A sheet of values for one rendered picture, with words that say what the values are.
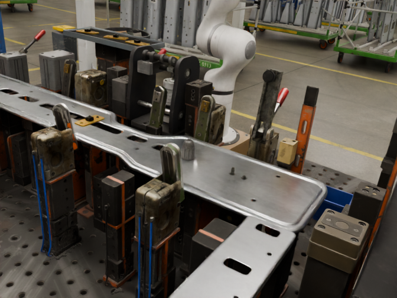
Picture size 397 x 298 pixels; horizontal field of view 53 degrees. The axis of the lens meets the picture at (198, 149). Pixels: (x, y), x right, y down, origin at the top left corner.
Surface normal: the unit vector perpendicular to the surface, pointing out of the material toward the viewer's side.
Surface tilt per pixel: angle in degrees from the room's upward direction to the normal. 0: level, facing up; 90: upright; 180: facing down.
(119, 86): 90
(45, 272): 0
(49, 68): 90
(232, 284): 0
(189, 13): 87
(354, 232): 0
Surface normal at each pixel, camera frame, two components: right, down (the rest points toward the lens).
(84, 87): -0.55, 0.33
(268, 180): 0.07, -0.90
